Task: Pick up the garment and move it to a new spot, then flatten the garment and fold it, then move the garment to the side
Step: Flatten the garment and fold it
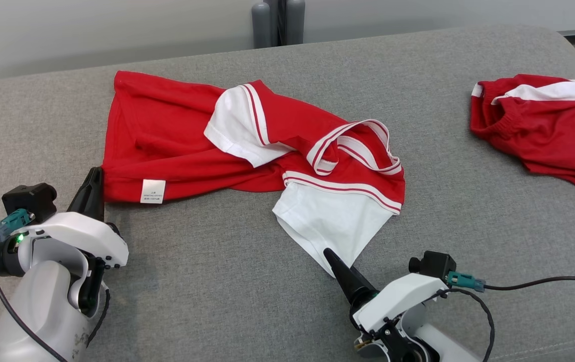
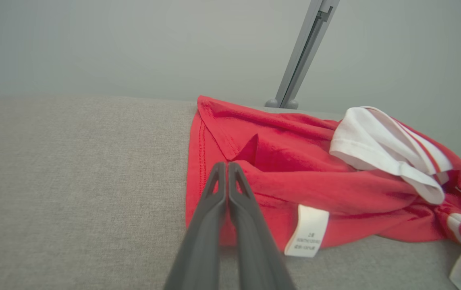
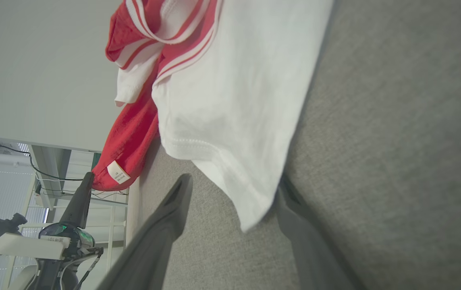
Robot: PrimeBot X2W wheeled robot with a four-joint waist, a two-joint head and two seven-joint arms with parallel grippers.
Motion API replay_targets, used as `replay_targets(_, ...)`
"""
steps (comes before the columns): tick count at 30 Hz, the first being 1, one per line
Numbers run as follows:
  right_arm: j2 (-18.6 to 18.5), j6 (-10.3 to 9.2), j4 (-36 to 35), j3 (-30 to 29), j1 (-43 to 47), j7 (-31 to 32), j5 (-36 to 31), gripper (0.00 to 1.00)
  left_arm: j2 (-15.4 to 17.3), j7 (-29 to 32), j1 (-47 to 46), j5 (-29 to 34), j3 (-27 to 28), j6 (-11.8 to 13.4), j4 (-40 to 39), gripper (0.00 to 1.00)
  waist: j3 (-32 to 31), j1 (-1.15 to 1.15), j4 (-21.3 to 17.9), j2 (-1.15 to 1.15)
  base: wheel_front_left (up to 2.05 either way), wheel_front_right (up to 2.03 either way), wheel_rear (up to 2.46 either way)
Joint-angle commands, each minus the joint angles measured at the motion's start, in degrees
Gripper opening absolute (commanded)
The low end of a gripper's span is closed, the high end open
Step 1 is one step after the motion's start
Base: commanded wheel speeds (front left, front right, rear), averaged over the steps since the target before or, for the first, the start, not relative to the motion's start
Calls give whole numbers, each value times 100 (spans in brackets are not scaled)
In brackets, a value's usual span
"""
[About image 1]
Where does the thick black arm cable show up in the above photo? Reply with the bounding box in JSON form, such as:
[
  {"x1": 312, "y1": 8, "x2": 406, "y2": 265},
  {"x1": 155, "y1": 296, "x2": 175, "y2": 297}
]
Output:
[
  {"x1": 438, "y1": 276, "x2": 575, "y2": 362},
  {"x1": 0, "y1": 239, "x2": 67, "y2": 362}
]

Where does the red shorts white waistband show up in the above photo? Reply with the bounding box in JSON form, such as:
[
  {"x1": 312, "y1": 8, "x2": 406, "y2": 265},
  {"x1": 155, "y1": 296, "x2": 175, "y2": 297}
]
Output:
[{"x1": 470, "y1": 74, "x2": 575, "y2": 195}]

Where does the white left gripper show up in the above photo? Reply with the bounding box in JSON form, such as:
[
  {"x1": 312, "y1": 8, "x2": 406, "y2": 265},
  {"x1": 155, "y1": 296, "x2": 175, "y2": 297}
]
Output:
[{"x1": 0, "y1": 167, "x2": 130, "y2": 277}]

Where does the thin black left gripper cable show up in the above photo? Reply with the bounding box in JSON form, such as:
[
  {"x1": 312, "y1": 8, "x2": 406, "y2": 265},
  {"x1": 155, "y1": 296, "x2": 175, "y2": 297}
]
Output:
[{"x1": 85, "y1": 288, "x2": 111, "y2": 348}]

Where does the teal camera connector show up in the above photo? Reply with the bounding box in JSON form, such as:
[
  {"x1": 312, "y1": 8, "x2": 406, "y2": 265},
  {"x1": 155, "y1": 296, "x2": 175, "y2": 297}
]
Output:
[
  {"x1": 446, "y1": 271, "x2": 487, "y2": 294},
  {"x1": 0, "y1": 209, "x2": 35, "y2": 242}
]

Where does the grey cylinder post foot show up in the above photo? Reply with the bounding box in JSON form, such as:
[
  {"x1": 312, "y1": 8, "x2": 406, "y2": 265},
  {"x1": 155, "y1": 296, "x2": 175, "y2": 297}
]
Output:
[{"x1": 286, "y1": 0, "x2": 306, "y2": 46}]

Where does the teal right camera connector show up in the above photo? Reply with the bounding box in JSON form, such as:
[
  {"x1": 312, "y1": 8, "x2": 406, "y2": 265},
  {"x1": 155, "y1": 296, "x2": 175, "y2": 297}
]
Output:
[{"x1": 446, "y1": 271, "x2": 487, "y2": 294}]

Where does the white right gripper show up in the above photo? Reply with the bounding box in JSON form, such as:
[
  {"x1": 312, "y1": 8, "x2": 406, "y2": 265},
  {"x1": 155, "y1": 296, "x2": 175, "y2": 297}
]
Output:
[{"x1": 323, "y1": 248, "x2": 449, "y2": 352}]

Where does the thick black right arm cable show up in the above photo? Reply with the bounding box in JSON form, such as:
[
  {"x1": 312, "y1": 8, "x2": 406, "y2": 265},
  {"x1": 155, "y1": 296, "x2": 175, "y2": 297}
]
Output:
[{"x1": 438, "y1": 276, "x2": 575, "y2": 362}]

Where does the teal left camera connector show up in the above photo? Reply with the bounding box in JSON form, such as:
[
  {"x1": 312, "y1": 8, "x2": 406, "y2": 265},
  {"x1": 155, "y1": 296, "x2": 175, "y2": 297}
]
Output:
[{"x1": 0, "y1": 209, "x2": 35, "y2": 242}]

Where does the red white basketball jersey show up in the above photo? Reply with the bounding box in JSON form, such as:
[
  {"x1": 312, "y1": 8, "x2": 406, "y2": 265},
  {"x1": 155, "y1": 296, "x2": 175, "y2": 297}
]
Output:
[{"x1": 102, "y1": 70, "x2": 406, "y2": 278}]

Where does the grey vertical post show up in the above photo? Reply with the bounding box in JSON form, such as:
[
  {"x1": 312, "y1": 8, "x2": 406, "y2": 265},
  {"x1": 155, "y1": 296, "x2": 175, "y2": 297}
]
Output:
[{"x1": 251, "y1": 2, "x2": 272, "y2": 49}]

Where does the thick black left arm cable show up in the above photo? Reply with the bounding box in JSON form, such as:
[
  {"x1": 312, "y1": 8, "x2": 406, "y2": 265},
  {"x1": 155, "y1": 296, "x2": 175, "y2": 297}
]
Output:
[{"x1": 0, "y1": 239, "x2": 67, "y2": 362}]

